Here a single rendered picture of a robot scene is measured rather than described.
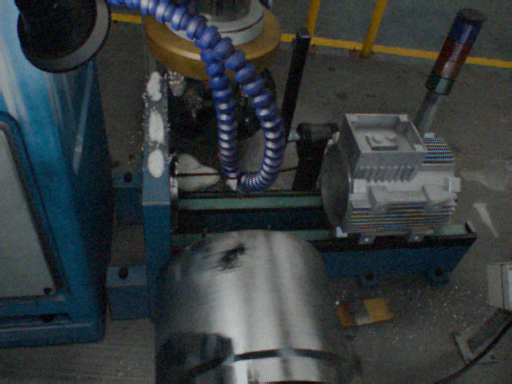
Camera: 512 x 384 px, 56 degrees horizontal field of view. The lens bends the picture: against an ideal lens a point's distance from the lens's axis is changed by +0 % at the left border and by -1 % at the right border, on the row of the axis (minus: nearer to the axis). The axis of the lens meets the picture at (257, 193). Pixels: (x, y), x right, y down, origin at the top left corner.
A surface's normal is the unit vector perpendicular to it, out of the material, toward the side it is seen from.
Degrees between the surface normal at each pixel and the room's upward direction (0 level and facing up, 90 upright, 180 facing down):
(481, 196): 0
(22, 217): 90
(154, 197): 0
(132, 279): 0
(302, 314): 20
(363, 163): 90
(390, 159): 90
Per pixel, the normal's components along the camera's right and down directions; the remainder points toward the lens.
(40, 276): 0.14, 0.74
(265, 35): 0.12, -0.67
